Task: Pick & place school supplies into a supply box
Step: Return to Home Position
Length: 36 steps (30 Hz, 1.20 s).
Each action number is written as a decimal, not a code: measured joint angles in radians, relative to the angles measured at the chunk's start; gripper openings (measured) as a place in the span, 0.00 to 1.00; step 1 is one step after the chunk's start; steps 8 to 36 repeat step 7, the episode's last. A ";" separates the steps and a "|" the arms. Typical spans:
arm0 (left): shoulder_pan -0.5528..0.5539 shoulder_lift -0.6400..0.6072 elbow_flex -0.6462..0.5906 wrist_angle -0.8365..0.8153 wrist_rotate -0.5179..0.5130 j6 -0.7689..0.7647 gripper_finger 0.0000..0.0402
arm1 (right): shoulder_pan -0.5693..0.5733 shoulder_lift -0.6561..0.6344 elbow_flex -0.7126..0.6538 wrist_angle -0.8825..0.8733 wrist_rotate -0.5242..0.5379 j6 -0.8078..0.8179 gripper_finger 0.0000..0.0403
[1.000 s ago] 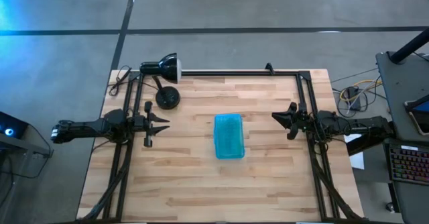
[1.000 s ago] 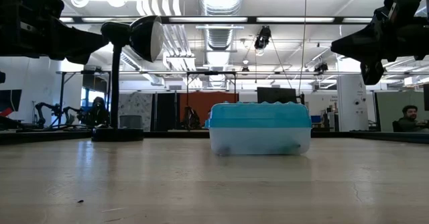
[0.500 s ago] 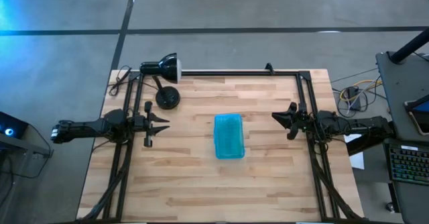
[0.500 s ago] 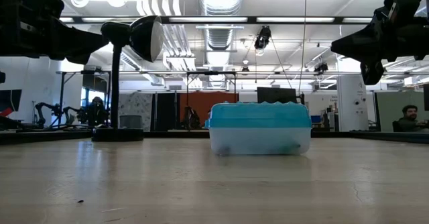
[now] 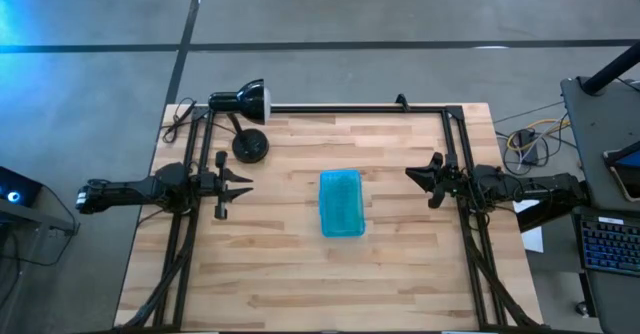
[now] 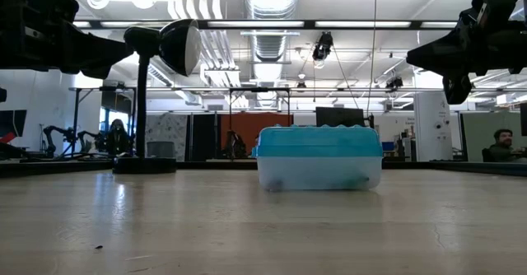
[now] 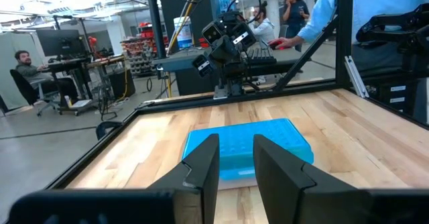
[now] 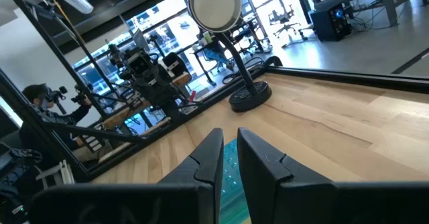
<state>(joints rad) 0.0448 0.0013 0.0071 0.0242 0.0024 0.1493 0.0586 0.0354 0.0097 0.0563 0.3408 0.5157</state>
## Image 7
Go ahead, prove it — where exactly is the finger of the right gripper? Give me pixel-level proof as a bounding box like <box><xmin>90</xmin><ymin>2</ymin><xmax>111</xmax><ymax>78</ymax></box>
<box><xmin>231</xmin><ymin>21</ymin><xmax>257</xmax><ymax>52</ymax></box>
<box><xmin>192</xmin><ymin>54</ymin><xmax>215</xmax><ymax>78</ymax></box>

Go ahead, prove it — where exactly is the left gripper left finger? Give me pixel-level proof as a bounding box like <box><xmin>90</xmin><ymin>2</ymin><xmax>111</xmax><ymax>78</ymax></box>
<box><xmin>149</xmin><ymin>133</ymin><xmax>221</xmax><ymax>224</ymax></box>

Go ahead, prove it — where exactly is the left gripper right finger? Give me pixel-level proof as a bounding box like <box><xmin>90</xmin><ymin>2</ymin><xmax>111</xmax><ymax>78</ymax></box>
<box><xmin>253</xmin><ymin>133</ymin><xmax>369</xmax><ymax>224</ymax></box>

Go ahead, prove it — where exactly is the clear box with blue lid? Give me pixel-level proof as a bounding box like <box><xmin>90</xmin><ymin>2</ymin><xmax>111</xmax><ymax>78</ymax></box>
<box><xmin>182</xmin><ymin>117</ymin><xmax>315</xmax><ymax>190</ymax></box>

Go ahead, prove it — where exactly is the black box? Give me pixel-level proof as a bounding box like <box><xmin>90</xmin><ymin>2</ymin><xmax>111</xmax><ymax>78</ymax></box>
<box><xmin>108</xmin><ymin>68</ymin><xmax>137</xmax><ymax>100</ymax></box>

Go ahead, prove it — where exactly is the person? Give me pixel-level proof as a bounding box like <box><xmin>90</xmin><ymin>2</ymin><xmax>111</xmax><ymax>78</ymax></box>
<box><xmin>282</xmin><ymin>0</ymin><xmax>311</xmax><ymax>53</ymax></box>
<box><xmin>14</xmin><ymin>49</ymin><xmax>80</xmax><ymax>106</ymax></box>
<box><xmin>296</xmin><ymin>0</ymin><xmax>429</xmax><ymax>50</ymax></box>
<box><xmin>249</xmin><ymin>5</ymin><xmax>276</xmax><ymax>46</ymax></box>

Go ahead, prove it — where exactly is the grey desk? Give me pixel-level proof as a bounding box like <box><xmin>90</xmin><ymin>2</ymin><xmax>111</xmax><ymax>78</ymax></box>
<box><xmin>151</xmin><ymin>48</ymin><xmax>304</xmax><ymax>97</ymax></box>

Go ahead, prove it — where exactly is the backlit computer keyboard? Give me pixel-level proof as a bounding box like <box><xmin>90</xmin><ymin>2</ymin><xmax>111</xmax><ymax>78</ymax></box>
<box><xmin>246</xmin><ymin>47</ymin><xmax>278</xmax><ymax>66</ymax></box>

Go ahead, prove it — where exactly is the white bucket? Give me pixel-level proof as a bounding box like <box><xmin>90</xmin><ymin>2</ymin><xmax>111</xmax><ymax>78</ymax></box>
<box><xmin>173</xmin><ymin>15</ymin><xmax>194</xmax><ymax>50</ymax></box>

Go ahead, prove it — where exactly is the person's hand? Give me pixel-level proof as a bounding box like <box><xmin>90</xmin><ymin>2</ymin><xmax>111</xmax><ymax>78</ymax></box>
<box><xmin>269</xmin><ymin>36</ymin><xmax>296</xmax><ymax>50</ymax></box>

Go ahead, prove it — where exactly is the shelf with red bins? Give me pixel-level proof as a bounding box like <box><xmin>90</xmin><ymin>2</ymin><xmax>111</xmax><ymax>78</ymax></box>
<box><xmin>119</xmin><ymin>21</ymin><xmax>170</xmax><ymax>78</ymax></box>

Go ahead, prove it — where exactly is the black pole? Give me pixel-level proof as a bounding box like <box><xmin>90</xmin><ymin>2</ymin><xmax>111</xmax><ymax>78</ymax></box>
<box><xmin>140</xmin><ymin>0</ymin><xmax>168</xmax><ymax>60</ymax></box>

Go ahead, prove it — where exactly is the wooden top desk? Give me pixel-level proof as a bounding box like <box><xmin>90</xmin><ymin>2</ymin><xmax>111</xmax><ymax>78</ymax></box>
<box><xmin>46</xmin><ymin>54</ymin><xmax>127</xmax><ymax>116</ymax></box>

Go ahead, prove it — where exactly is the black curved chair back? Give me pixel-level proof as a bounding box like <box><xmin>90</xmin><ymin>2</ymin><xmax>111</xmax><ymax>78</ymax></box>
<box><xmin>95</xmin><ymin>120</ymin><xmax>124</xmax><ymax>141</ymax></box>

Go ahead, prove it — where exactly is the black cabinet with white labels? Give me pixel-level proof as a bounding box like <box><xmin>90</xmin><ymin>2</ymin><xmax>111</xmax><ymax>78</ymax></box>
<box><xmin>363</xmin><ymin>72</ymin><xmax>420</xmax><ymax>117</ymax></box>

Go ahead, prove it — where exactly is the black computer monitor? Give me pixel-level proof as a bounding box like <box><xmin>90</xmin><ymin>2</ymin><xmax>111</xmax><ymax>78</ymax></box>
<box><xmin>36</xmin><ymin>28</ymin><xmax>87</xmax><ymax>60</ymax></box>

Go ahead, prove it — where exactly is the black office chair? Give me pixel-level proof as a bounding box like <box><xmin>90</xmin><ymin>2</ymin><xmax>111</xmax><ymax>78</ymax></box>
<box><xmin>9</xmin><ymin>68</ymin><xmax>63</xmax><ymax>117</ymax></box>

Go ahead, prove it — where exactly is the green partition screen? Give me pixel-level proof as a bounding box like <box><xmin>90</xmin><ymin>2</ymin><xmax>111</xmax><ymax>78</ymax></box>
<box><xmin>0</xmin><ymin>32</ymin><xmax>40</xmax><ymax>111</ymax></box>

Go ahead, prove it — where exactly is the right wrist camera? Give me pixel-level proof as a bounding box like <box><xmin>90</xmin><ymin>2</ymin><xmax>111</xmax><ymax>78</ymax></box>
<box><xmin>200</xmin><ymin>20</ymin><xmax>225</xmax><ymax>46</ymax></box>

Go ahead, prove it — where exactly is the yellow hose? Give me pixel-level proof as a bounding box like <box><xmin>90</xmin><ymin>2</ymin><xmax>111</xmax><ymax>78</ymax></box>
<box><xmin>166</xmin><ymin>0</ymin><xmax>204</xmax><ymax>99</ymax></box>

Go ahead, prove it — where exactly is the right wrist camera cable loop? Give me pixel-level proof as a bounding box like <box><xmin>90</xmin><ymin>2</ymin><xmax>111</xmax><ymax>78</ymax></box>
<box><xmin>226</xmin><ymin>0</ymin><xmax>263</xmax><ymax>25</ymax></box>

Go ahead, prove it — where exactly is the black aluminium table frame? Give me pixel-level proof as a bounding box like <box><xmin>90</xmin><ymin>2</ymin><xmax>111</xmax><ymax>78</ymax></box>
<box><xmin>45</xmin><ymin>0</ymin><xmax>429</xmax><ymax>190</ymax></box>

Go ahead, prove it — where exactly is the silver aluminium bracket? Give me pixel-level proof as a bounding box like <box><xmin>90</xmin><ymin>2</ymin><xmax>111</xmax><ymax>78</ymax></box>
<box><xmin>344</xmin><ymin>55</ymin><xmax>370</xmax><ymax>99</ymax></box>

